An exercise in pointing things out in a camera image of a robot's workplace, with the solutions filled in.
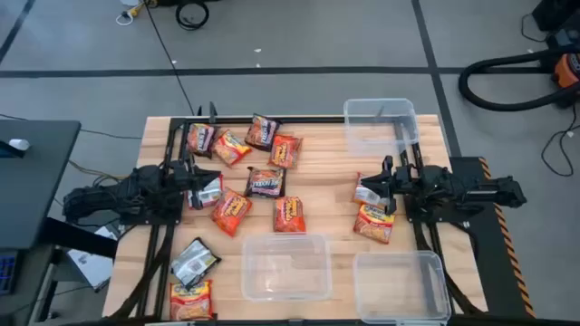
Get black aluminium rig frame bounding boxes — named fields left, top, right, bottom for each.
left=106, top=101, right=488, bottom=326

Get blue lit keyboard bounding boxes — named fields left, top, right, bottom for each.
left=0, top=250, right=22, bottom=296

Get black floor cable loop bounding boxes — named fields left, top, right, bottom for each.
left=540, top=103, right=580, bottom=178

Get long black floor cable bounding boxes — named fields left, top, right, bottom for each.
left=143, top=0, right=197, bottom=117

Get red yellow Maruchan ramen packet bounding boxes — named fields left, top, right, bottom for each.
left=211, top=129, right=253, bottom=168
left=353, top=203, right=396, bottom=245
left=187, top=174, right=225, bottom=210
left=169, top=279, right=215, bottom=321

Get orange black vacuum cleaner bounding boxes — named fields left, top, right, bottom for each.
left=546, top=26, right=580, bottom=110

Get orange Maruchan ramen packet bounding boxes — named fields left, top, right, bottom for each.
left=209, top=187, right=254, bottom=238
left=273, top=196, right=307, bottom=234
left=352, top=171, right=392, bottom=208
left=267, top=134, right=304, bottom=170

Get thin black floor cable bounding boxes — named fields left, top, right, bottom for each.
left=519, top=12, right=552, bottom=44
left=0, top=112, right=144, bottom=140

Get black vacuum hose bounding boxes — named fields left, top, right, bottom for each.
left=457, top=44, right=580, bottom=113

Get black platform with hazard stripes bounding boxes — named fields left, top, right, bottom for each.
left=448, top=156, right=537, bottom=320

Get black equipment case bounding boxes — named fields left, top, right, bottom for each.
left=530, top=0, right=580, bottom=33

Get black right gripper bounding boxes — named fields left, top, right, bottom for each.
left=361, top=155, right=421, bottom=216

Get coiled black cable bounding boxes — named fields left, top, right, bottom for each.
left=174, top=0, right=210, bottom=32

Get black Maruchan ramen packet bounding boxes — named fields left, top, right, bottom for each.
left=186, top=122, right=218, bottom=158
left=244, top=166, right=287, bottom=199
left=169, top=236, right=223, bottom=291
left=244, top=112, right=281, bottom=152

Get labelled clear plastic bin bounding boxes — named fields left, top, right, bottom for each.
left=240, top=233, right=334, bottom=303

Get yellowish floor cable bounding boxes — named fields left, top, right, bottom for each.
left=67, top=158, right=131, bottom=181

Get white cable with yellow plug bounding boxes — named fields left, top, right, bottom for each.
left=114, top=0, right=158, bottom=27

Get black desk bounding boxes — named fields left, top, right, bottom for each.
left=0, top=119, right=120, bottom=326

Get white paper sheets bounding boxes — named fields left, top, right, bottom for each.
left=66, top=225, right=120, bottom=292

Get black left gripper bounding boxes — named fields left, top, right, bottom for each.
left=175, top=158, right=223, bottom=210

